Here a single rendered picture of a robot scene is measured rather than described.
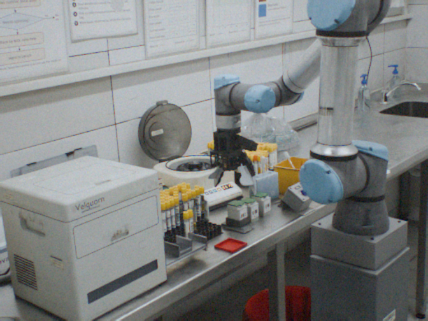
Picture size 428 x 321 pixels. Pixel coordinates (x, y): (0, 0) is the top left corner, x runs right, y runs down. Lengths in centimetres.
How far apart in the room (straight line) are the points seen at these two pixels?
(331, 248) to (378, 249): 13
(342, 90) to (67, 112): 99
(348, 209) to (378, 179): 11
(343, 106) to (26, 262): 84
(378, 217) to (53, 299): 84
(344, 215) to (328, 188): 18
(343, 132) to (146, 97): 102
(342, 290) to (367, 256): 13
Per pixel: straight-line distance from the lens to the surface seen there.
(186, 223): 179
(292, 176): 219
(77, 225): 141
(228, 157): 180
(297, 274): 302
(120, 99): 228
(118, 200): 147
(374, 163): 165
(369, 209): 169
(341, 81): 151
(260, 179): 208
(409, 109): 383
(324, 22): 147
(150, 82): 238
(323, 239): 174
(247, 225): 193
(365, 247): 168
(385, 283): 174
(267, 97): 171
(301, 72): 174
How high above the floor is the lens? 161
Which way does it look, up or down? 16 degrees down
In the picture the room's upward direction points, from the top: 3 degrees counter-clockwise
